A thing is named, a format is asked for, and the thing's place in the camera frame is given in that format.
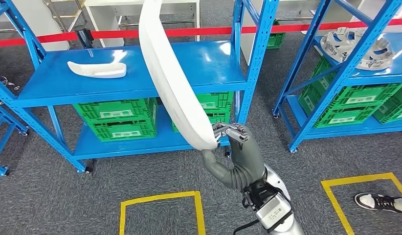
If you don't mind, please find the green plastic crate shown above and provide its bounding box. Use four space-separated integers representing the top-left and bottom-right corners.
309 56 402 108
73 98 158 125
172 108 232 134
88 118 158 142
387 82 402 106
373 95 402 125
298 86 380 129
196 92 235 113
267 19 286 50

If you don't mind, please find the white table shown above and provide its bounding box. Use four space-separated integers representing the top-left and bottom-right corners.
13 0 71 52
240 0 402 66
84 0 201 48

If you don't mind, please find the person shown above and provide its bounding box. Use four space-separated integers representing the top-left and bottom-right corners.
354 192 402 214

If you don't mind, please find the blue steel shelf rack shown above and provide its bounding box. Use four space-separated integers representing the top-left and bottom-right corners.
0 0 279 174
272 0 402 154
0 103 29 178

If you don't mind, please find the grey wheel cover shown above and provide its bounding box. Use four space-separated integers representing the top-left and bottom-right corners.
320 26 394 71

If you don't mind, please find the black camera cable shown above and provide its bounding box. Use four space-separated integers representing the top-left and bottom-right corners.
232 219 260 235

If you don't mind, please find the red barrier belt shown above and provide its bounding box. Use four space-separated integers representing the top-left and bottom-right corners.
0 18 402 48

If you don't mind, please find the black stanchion post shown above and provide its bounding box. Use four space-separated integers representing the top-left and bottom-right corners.
74 25 95 49

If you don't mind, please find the white car mirror shell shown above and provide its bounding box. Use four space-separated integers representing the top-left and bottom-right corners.
138 0 219 150

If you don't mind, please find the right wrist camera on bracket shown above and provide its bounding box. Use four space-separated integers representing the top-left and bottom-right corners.
254 192 293 232

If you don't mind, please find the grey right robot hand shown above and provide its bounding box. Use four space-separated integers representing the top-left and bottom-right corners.
201 122 267 190

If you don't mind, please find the white mirror shell with scribble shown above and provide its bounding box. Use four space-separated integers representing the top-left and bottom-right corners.
67 61 128 79

